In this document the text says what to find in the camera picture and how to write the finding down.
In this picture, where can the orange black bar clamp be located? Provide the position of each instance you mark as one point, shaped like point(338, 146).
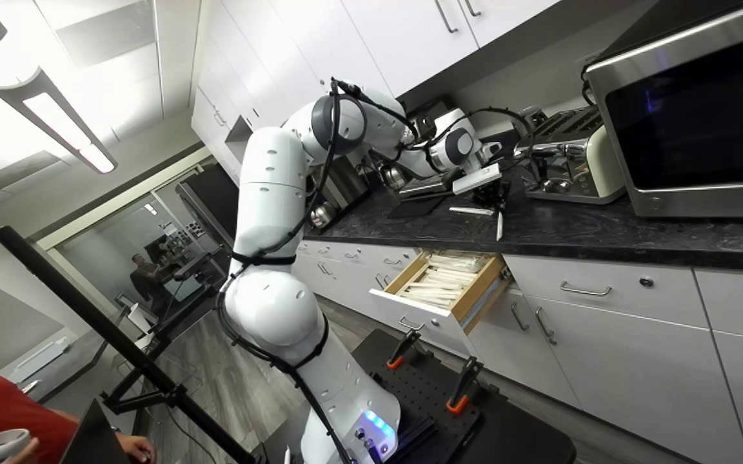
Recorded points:
point(404, 349)
point(464, 387)

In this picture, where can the black tripod pole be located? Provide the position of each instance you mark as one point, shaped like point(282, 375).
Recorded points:
point(97, 331)

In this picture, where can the dark laptop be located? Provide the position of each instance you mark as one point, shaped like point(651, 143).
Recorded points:
point(97, 438)

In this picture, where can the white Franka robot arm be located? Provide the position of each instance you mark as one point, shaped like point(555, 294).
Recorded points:
point(273, 258)

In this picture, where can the white baseboard heater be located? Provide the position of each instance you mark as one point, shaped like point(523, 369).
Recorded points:
point(39, 362)

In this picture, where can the person in red shirt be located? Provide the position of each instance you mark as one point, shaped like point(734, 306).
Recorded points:
point(1, 407)

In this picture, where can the person's bare hand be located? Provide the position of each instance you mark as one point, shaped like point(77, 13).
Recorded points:
point(135, 445)

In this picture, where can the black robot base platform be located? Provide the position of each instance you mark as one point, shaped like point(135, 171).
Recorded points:
point(475, 427)

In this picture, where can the open wooden drawer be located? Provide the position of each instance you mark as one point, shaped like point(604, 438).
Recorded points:
point(444, 287)

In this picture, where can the white lower cabinet run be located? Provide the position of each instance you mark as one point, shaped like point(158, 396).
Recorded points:
point(346, 271)

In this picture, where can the wide white cabinet door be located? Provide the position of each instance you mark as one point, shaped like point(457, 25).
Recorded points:
point(647, 387)

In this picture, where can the long ceiling light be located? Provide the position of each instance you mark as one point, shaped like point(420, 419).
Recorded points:
point(64, 124)

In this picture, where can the white drinking straw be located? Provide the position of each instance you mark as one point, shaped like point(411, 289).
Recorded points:
point(471, 209)
point(498, 227)

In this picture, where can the pale utensils pile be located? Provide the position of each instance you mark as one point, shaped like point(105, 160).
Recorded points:
point(444, 276)

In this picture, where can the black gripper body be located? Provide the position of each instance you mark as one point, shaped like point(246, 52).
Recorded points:
point(493, 196)

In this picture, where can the cream and chrome toaster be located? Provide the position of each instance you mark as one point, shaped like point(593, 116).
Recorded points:
point(573, 164)

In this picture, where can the stainless steel microwave oven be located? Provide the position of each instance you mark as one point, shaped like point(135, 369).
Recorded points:
point(698, 119)

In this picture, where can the narrow white cabinet door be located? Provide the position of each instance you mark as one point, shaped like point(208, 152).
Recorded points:
point(518, 344)

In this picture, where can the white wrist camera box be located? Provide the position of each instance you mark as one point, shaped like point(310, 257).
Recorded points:
point(475, 178)

